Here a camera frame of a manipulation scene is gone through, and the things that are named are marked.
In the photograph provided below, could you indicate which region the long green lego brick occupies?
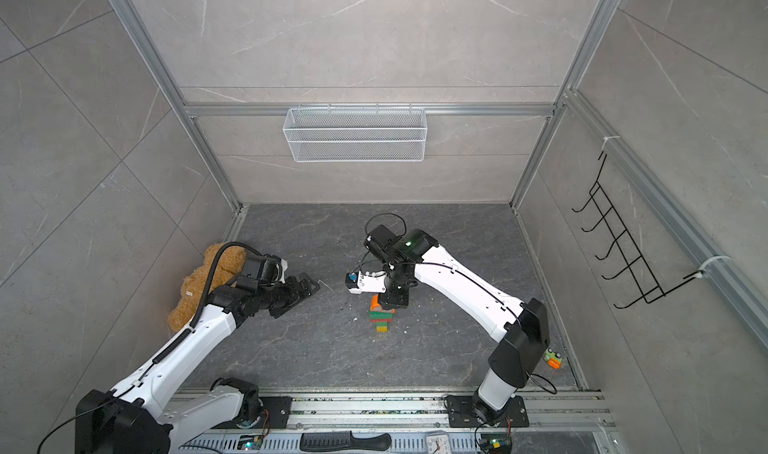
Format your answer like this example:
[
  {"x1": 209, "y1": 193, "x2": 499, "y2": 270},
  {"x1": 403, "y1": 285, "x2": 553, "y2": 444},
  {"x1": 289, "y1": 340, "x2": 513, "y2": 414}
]
[{"x1": 369, "y1": 311, "x2": 395, "y2": 322}]

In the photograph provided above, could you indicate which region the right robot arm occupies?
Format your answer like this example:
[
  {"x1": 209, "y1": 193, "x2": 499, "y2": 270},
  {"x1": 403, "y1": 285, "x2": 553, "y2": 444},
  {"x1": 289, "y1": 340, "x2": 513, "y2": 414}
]
[{"x1": 345, "y1": 225, "x2": 550, "y2": 425}]

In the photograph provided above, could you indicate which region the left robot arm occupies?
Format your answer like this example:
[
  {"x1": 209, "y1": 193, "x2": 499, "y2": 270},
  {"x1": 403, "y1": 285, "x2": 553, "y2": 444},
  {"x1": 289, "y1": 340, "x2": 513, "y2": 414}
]
[{"x1": 74, "y1": 273, "x2": 320, "y2": 453}]

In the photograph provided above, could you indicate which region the brown teddy bear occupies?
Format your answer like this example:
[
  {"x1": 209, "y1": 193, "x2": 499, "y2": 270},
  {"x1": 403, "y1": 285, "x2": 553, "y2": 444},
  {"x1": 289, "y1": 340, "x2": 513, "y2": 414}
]
[{"x1": 168, "y1": 243, "x2": 246, "y2": 333}]

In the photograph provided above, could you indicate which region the green orange toy car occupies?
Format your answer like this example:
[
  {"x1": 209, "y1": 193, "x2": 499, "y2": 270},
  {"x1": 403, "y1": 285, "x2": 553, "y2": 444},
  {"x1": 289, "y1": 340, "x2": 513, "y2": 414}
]
[{"x1": 543, "y1": 349, "x2": 563, "y2": 369}]

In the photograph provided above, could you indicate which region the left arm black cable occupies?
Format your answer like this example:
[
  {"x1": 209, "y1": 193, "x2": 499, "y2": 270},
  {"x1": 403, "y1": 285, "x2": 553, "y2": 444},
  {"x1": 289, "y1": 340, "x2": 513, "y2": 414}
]
[{"x1": 35, "y1": 242, "x2": 265, "y2": 454}]

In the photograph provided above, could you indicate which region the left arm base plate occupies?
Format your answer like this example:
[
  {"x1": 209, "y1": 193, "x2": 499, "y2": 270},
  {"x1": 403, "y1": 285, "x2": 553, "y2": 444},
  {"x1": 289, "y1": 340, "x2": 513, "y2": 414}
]
[{"x1": 214, "y1": 396, "x2": 293, "y2": 430}]

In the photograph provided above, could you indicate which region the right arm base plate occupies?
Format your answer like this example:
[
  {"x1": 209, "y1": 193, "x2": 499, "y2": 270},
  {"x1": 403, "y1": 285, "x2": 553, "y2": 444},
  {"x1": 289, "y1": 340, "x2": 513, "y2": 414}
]
[{"x1": 444, "y1": 395, "x2": 530, "y2": 428}]

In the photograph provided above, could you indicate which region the white wire mesh basket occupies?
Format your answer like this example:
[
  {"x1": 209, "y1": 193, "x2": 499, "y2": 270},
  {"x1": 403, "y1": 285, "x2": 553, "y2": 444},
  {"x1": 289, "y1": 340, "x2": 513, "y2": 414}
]
[{"x1": 283, "y1": 107, "x2": 428, "y2": 163}]

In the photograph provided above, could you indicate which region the aluminium mounting rail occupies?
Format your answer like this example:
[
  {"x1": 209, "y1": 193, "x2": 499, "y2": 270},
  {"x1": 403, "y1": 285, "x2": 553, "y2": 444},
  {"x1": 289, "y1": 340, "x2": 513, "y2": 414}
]
[{"x1": 113, "y1": 390, "x2": 619, "y2": 436}]

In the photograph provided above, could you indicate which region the black wire hook rack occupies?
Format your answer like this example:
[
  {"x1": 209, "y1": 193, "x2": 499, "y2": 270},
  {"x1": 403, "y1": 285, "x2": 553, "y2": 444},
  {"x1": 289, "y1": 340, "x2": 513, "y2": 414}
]
[{"x1": 571, "y1": 152, "x2": 705, "y2": 310}]

